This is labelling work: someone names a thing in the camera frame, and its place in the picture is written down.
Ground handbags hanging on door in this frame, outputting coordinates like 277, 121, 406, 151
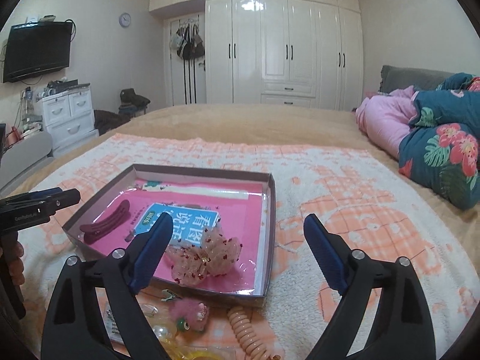
169, 23, 205, 61

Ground pink fluffy hair clip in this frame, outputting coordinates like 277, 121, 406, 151
162, 289, 210, 332

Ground grey chair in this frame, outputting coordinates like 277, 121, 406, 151
1, 132, 54, 197

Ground blue wall clock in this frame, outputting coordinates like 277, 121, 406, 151
119, 12, 132, 29

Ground grey headboard cushion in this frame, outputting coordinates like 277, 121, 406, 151
379, 65, 452, 93

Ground white and orange blanket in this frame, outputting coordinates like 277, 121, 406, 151
32, 133, 479, 359

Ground maroon hair clip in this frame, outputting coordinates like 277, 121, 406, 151
80, 200, 130, 245

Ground earring card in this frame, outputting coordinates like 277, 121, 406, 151
103, 302, 124, 345

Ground pink quilt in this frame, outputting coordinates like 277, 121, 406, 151
355, 85, 417, 159

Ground white drawer cabinet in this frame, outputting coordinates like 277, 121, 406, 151
34, 84, 99, 158

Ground white door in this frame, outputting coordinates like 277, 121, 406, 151
163, 12, 207, 107

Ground pile of dark clothes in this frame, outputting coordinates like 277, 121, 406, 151
94, 88, 151, 135

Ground orange spiral hair tie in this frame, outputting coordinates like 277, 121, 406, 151
227, 305, 281, 360

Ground brown cardboard box tray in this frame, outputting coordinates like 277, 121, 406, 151
63, 164, 276, 307

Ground person's left hand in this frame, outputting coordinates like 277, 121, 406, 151
8, 241, 25, 286

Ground tan bed cover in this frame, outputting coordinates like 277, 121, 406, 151
6, 103, 480, 282

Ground black wall television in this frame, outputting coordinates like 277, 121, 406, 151
3, 22, 73, 83

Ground white wardrobe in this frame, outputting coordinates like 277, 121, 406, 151
149, 0, 364, 111

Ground floral blue quilt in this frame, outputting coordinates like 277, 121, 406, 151
399, 73, 479, 211

